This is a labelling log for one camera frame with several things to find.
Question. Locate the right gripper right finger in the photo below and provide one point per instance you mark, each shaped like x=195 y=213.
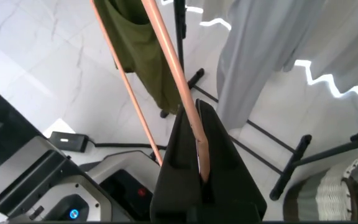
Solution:
x=232 y=180

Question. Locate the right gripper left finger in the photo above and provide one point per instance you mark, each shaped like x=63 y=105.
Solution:
x=176 y=186

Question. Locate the pink clothes hanger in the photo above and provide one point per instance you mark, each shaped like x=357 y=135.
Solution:
x=179 y=74

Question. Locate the green garment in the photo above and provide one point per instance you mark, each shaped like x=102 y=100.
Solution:
x=141 y=46

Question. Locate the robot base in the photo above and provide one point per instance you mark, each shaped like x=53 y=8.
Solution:
x=26 y=174

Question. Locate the black clothes rack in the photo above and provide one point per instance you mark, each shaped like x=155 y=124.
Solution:
x=291 y=165

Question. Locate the white laundry basket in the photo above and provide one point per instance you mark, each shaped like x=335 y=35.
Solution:
x=328 y=193

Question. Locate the black power adapter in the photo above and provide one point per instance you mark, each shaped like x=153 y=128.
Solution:
x=68 y=141

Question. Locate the white curtain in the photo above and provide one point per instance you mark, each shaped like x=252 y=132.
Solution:
x=346 y=37

